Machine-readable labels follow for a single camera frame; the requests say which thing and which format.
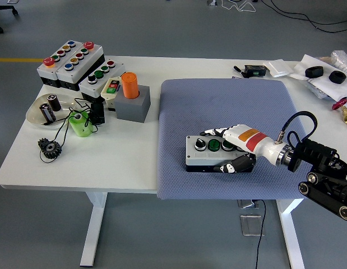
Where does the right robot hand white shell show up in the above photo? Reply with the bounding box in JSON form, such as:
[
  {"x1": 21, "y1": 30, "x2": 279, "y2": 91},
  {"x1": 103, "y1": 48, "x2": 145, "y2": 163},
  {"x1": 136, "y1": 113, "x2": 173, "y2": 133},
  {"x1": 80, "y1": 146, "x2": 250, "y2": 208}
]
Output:
[{"x1": 200, "y1": 124, "x2": 283, "y2": 174}]

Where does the four-button grey control box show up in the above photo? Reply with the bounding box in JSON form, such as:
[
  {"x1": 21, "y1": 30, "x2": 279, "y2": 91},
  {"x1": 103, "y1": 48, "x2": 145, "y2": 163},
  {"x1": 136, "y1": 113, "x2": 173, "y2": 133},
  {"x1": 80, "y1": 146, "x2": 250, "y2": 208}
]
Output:
[
  {"x1": 185, "y1": 135, "x2": 255, "y2": 173},
  {"x1": 78, "y1": 58, "x2": 126, "y2": 103}
]

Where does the five-button grey control box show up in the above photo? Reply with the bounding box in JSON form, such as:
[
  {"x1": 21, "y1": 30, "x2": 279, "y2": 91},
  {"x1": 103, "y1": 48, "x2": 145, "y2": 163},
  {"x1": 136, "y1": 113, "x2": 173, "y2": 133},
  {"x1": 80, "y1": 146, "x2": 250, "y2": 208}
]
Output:
[
  {"x1": 55, "y1": 41, "x2": 105, "y2": 92},
  {"x1": 36, "y1": 40, "x2": 78, "y2": 89}
]

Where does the grey-blue textured mat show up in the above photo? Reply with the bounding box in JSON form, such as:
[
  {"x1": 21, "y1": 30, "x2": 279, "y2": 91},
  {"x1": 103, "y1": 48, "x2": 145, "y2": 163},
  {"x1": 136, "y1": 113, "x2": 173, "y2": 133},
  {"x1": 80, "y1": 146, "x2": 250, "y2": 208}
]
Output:
[{"x1": 156, "y1": 78, "x2": 329, "y2": 200}]

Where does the black module with green connector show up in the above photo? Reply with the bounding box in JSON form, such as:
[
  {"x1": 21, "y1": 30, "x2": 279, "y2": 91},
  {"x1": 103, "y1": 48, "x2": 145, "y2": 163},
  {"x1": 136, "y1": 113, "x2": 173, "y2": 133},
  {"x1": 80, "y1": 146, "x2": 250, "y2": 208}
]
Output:
[{"x1": 243, "y1": 64, "x2": 267, "y2": 78}]

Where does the silver floor socket box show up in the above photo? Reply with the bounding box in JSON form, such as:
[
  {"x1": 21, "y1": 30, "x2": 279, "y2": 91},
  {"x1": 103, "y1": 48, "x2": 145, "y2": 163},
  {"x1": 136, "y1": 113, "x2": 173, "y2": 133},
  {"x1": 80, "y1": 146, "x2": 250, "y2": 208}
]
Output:
[{"x1": 237, "y1": 199, "x2": 260, "y2": 210}]

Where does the white flat box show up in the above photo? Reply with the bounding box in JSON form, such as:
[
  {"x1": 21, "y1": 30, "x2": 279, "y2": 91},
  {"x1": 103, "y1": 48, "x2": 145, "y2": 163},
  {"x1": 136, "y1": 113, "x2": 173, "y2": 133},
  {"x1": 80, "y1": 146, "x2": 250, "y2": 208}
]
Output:
[{"x1": 262, "y1": 59, "x2": 292, "y2": 78}]

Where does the clear plastic bag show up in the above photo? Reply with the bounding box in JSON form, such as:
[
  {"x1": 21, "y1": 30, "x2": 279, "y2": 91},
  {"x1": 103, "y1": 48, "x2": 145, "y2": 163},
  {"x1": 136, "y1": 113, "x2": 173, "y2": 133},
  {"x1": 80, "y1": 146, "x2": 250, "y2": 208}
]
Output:
[{"x1": 304, "y1": 80, "x2": 331, "y2": 99}]

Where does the silver floor plate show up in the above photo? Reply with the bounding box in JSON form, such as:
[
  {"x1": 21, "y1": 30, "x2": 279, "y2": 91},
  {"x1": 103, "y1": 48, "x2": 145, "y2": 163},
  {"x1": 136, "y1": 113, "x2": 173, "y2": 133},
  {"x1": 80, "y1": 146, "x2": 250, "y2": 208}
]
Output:
[{"x1": 240, "y1": 214, "x2": 265, "y2": 236}]

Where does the white paper sheet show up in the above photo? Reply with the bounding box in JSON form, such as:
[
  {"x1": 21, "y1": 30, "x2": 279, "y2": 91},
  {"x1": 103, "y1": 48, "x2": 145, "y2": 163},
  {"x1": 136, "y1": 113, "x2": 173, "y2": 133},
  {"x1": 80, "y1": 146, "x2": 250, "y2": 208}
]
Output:
[{"x1": 289, "y1": 54, "x2": 347, "y2": 102}]

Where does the white table leg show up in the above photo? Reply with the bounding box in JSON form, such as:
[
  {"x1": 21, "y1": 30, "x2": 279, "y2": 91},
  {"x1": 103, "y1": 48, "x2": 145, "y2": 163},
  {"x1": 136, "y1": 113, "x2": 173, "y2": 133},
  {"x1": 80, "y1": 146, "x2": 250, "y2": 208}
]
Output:
[
  {"x1": 79, "y1": 192, "x2": 108, "y2": 267},
  {"x1": 275, "y1": 198, "x2": 306, "y2": 269}
]

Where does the grey block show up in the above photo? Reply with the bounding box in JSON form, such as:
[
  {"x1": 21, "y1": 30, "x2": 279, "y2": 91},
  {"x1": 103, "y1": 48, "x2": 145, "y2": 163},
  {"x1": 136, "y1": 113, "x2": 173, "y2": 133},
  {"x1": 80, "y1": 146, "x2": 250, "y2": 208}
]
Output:
[{"x1": 114, "y1": 85, "x2": 151, "y2": 123}]

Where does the bubble wrap bag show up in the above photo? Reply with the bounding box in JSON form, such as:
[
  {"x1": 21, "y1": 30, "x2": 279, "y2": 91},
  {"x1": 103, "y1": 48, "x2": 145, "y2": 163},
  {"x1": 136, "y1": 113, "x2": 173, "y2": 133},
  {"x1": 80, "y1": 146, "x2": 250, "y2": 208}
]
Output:
[{"x1": 330, "y1": 49, "x2": 347, "y2": 74}]

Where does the orange cylinder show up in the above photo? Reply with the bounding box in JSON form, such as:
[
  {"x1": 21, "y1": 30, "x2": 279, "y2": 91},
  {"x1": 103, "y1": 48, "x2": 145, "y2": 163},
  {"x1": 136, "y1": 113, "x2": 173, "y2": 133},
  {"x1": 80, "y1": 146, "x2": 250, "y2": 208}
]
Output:
[{"x1": 121, "y1": 71, "x2": 140, "y2": 100}]

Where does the small black device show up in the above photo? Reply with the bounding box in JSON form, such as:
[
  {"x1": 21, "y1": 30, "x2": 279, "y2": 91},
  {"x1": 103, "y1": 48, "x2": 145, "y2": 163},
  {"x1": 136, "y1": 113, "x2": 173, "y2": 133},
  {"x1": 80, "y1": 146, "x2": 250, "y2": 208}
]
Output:
[{"x1": 89, "y1": 101, "x2": 106, "y2": 126}]

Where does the green cylinder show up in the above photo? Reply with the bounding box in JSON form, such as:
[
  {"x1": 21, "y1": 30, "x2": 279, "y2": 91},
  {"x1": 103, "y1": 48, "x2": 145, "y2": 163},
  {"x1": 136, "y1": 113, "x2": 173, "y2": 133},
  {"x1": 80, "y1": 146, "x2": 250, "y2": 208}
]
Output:
[{"x1": 67, "y1": 110, "x2": 94, "y2": 138}]

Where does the black cylindrical capacitor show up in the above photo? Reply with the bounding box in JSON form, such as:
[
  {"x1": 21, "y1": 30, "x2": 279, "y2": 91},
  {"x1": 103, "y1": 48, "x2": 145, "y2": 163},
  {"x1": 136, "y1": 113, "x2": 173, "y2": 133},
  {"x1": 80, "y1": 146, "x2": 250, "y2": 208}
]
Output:
[
  {"x1": 47, "y1": 94, "x2": 63, "y2": 112},
  {"x1": 39, "y1": 103, "x2": 57, "y2": 123}
]

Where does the black metal gear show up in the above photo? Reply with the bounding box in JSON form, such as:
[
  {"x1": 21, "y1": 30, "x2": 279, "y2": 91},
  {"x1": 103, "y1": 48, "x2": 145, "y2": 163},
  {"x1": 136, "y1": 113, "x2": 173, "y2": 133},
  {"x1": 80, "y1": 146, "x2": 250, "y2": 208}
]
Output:
[{"x1": 37, "y1": 137, "x2": 63, "y2": 161}]

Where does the clear plastic dish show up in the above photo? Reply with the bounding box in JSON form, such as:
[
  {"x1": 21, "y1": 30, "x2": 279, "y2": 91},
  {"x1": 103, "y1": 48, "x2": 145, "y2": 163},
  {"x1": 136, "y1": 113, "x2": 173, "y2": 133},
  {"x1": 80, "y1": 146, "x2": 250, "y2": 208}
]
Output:
[{"x1": 25, "y1": 94, "x2": 78, "y2": 130}]

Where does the black rubber ring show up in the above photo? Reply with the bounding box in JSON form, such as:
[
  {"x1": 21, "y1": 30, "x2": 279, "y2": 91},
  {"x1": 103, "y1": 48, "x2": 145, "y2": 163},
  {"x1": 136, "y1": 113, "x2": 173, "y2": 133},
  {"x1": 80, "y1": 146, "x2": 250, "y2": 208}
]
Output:
[
  {"x1": 329, "y1": 70, "x2": 346, "y2": 84},
  {"x1": 304, "y1": 66, "x2": 325, "y2": 79}
]

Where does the white floor cable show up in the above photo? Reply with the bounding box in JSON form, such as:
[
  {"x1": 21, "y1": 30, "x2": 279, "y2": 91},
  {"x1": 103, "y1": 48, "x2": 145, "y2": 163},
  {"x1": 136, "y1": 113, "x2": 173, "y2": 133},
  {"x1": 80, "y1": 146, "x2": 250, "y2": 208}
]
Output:
[{"x1": 219, "y1": 0, "x2": 257, "y2": 13}]

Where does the long black floor cable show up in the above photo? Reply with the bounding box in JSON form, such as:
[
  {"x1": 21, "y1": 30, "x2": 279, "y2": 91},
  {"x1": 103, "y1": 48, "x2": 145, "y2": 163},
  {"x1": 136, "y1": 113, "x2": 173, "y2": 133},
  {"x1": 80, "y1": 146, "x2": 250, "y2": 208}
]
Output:
[{"x1": 260, "y1": 0, "x2": 347, "y2": 34}]

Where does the cream two-button pendant switch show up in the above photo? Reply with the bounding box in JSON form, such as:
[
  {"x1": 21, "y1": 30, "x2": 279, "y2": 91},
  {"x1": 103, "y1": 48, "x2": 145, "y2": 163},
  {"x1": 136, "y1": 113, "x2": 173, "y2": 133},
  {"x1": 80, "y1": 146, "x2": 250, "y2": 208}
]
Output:
[{"x1": 100, "y1": 76, "x2": 123, "y2": 109}]

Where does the thin black wire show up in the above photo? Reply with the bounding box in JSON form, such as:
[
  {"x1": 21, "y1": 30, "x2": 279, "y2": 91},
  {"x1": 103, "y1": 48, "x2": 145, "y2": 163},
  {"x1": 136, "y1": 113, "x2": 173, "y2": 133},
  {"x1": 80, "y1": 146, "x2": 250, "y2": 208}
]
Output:
[{"x1": 39, "y1": 97, "x2": 99, "y2": 164}]

